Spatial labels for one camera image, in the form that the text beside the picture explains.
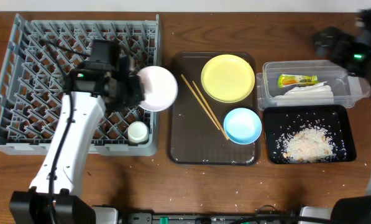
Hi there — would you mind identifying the white pink shallow bowl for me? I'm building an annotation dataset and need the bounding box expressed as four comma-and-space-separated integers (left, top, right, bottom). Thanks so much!
137, 66, 178, 112

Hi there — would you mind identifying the white paper cup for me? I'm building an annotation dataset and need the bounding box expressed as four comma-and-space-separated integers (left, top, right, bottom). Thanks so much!
127, 121, 150, 144

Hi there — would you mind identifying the wooden chopstick short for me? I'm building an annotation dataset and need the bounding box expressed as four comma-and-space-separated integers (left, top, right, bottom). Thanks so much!
180, 74, 219, 129

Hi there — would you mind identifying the yellow round plate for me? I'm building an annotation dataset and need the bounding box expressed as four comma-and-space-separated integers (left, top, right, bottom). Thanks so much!
201, 54, 255, 103

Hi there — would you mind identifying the light blue bowl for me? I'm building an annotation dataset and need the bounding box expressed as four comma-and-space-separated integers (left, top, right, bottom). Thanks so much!
223, 108, 262, 145

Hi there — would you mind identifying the wooden chopstick long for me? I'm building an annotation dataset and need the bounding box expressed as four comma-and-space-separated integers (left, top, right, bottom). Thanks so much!
192, 81, 229, 140

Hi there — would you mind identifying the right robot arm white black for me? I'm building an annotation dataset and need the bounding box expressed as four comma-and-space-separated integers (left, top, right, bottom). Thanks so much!
312, 8, 371, 223

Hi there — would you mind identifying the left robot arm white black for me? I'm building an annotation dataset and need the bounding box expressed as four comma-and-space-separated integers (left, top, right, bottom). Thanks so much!
9, 40, 145, 223

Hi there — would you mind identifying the clear plastic waste bin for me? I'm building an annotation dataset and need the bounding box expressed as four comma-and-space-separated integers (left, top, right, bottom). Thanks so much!
256, 60, 371, 110

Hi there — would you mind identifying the black waste tray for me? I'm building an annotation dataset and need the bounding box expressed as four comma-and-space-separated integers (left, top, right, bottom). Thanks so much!
263, 105, 357, 164

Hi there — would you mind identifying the white crumpled napkin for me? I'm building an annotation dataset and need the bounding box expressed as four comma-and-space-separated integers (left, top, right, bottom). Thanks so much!
272, 82, 334, 106

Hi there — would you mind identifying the yellow green snack wrapper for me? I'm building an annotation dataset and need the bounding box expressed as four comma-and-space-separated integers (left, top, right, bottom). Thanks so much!
277, 74, 319, 88

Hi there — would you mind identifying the dark brown serving tray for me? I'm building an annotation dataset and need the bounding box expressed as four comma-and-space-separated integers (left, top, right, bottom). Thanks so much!
167, 52, 260, 166

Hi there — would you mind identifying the grey plastic dish rack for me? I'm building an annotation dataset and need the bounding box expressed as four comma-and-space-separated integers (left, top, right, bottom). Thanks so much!
0, 15, 163, 155

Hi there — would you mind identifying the spilled rice pile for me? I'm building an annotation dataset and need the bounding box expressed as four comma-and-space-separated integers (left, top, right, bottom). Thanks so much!
274, 123, 347, 163

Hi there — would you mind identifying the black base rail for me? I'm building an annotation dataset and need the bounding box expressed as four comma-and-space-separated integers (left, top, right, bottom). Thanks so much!
91, 205, 332, 224

